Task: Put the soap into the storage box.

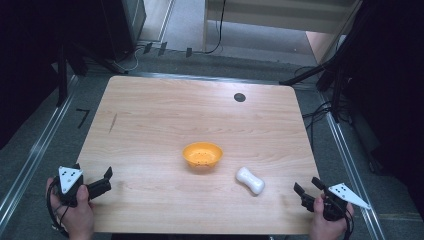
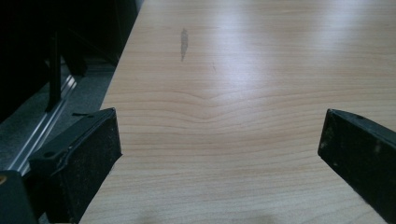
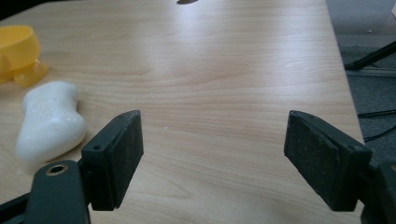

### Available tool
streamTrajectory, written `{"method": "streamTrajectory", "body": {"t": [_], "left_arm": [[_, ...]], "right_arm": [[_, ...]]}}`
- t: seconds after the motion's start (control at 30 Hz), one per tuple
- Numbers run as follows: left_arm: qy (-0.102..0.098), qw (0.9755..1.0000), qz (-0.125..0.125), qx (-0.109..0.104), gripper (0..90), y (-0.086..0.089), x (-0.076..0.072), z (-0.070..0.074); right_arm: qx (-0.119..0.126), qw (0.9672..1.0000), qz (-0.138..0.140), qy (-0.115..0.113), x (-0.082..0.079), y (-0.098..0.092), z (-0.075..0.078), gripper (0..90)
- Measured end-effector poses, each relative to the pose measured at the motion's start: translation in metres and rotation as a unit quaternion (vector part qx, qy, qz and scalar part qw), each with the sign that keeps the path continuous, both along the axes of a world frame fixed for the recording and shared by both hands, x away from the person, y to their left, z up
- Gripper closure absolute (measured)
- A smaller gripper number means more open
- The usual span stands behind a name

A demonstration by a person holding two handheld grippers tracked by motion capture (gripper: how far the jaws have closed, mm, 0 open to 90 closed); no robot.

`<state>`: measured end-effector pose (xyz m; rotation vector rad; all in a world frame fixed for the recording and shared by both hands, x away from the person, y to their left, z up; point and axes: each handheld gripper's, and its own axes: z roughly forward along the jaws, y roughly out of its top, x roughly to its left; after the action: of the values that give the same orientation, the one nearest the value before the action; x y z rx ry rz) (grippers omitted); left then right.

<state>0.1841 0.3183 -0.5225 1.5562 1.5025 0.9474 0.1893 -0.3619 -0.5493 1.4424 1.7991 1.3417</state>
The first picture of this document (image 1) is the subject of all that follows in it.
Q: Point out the black tripod stand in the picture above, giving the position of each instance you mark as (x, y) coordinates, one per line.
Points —
(336, 70)

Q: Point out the white wooden furniture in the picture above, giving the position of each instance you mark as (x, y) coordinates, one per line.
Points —
(276, 15)

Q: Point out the black tape strip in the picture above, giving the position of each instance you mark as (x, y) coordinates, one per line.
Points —
(189, 52)

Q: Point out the person's left hand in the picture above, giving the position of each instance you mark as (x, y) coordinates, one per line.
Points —
(78, 216)

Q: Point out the black cabinet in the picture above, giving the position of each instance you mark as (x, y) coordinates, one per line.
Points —
(125, 23)

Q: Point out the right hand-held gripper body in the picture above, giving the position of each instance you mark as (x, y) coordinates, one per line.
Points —
(338, 200)

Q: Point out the person's right hand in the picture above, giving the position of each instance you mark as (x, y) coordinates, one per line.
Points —
(325, 223)

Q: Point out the white soap bar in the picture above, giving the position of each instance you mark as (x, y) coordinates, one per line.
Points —
(250, 180)

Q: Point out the orange plastic bowl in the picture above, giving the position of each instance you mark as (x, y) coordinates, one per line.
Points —
(202, 155)

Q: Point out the dark curtain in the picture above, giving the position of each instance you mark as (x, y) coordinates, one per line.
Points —
(393, 83)
(26, 66)

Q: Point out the black round table grommet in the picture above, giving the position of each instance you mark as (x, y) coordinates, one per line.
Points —
(239, 97)

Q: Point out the metal floor rail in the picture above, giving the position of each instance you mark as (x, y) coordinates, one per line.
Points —
(350, 166)
(206, 77)
(36, 150)

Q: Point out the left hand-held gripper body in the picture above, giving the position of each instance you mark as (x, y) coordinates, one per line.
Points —
(70, 181)

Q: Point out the black metal stand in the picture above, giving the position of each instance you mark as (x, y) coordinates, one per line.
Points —
(62, 73)

